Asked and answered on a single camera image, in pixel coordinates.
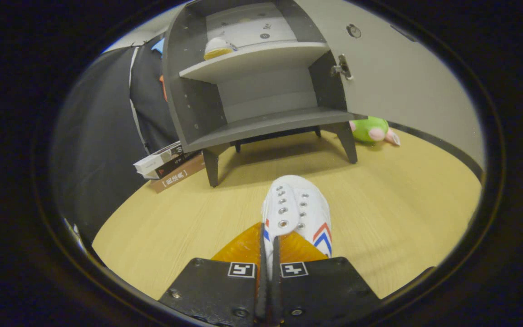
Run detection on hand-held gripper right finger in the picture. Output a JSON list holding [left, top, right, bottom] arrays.
[[271, 232, 381, 327]]

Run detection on white shoe red blue stripes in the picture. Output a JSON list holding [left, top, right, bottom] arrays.
[[261, 175, 333, 280]]

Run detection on black book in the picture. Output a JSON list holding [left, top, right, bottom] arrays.
[[143, 152, 201, 180]]

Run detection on black backdrop cloth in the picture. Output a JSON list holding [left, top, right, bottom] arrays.
[[53, 36, 180, 246]]

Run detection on green pink plush toy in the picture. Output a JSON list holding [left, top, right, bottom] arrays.
[[349, 116, 401, 147]]

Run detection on white shoe yellow sole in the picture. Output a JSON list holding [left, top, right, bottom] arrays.
[[203, 37, 238, 61]]

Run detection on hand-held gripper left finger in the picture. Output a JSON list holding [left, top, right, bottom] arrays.
[[158, 222, 270, 327]]

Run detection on brown book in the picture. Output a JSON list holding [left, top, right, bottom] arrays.
[[148, 154, 206, 194]]

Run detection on grey shoe cabinet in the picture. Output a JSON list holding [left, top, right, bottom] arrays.
[[162, 0, 360, 188]]

